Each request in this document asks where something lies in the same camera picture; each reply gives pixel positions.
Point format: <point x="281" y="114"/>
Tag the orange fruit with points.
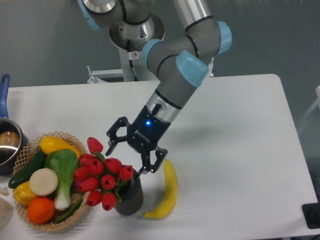
<point x="40" y="210"/>

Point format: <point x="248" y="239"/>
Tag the dark green cucumber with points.
<point x="37" y="162"/>

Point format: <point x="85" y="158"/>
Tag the woven bamboo basket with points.
<point x="25" y="155"/>

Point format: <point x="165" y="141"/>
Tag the black device at table edge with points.
<point x="311" y="212"/>

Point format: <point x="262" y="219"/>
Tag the dark grey ribbed vase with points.
<point x="131" y="196"/>

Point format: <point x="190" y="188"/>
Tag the beige round bun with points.
<point x="43" y="182"/>

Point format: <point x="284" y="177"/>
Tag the green bok choy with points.
<point x="64" y="163"/>

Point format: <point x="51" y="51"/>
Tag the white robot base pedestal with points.
<point x="130" y="30"/>

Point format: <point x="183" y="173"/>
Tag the beige object at left edge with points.
<point x="6" y="209"/>

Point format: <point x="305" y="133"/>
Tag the yellow squash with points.
<point x="50" y="144"/>

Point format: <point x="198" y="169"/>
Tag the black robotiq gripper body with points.
<point x="146" y="131"/>

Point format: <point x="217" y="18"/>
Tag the yellow banana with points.
<point x="170" y="197"/>

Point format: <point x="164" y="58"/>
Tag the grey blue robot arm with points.
<point x="178" y="65"/>

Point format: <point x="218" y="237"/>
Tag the blue handled saucepan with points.
<point x="12" y="138"/>

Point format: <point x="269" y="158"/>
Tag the green bean pod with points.
<point x="69" y="212"/>

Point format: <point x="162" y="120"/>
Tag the white frame at right edge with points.
<point x="310" y="114"/>

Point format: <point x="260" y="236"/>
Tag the purple red onion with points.
<point x="76" y="183"/>

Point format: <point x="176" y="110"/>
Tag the red tulip bouquet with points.
<point x="102" y="178"/>

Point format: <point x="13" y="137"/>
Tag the yellow bell pepper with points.
<point x="23" y="194"/>

